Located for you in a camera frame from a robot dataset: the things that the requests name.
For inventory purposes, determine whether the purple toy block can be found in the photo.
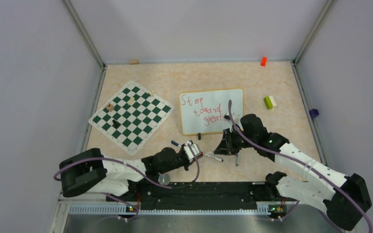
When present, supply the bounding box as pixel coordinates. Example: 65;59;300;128
309;109;320;119

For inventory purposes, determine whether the orange toy block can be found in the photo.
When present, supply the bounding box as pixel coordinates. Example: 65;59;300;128
260;57;268;67

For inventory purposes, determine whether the small wooden cork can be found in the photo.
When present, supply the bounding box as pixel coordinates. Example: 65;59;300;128
128;59;139;65

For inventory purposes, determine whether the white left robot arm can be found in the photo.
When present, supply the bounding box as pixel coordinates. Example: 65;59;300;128
54;143;202;201

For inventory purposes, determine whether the brown wooden chess piece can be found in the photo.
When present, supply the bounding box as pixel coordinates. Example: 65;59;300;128
106;103;114;112

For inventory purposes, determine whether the green white chessboard mat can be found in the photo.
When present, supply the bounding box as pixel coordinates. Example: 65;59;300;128
88;81;175;156

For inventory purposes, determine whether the green whiteboard marker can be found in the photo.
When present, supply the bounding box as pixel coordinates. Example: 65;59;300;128
236;153;240;166

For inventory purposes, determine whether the green white toy brick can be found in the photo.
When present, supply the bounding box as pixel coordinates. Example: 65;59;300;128
264;96;277;110

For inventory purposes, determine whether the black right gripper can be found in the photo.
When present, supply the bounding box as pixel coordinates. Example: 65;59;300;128
215;127;256;155

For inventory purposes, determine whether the yellow framed whiteboard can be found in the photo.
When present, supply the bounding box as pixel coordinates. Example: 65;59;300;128
179;88;244;135

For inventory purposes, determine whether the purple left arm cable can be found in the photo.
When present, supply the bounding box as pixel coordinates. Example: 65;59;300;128
53;143;201;213

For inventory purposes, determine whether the black whiteboard marker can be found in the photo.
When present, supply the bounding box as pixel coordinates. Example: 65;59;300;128
208;154;224;162

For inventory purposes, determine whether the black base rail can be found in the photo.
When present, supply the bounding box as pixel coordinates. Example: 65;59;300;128
119;182;283;211

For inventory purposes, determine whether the black chess piece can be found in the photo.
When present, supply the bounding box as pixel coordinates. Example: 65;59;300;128
112;119;121;128

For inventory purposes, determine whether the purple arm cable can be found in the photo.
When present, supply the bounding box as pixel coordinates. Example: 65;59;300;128
53;143;201;213
227;100;373;233

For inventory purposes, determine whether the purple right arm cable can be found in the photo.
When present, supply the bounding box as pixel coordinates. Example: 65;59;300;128
227;100;373;233

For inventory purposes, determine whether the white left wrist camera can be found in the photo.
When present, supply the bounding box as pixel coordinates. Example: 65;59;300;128
183;141;202;162

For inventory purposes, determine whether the silver round knob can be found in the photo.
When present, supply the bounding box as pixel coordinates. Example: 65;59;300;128
158;174;170;186

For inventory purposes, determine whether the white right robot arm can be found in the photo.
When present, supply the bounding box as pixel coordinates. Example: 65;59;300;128
214;114;372;231

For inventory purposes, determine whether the blue whiteboard marker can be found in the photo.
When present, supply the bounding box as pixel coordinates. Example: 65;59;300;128
171;140;182;147

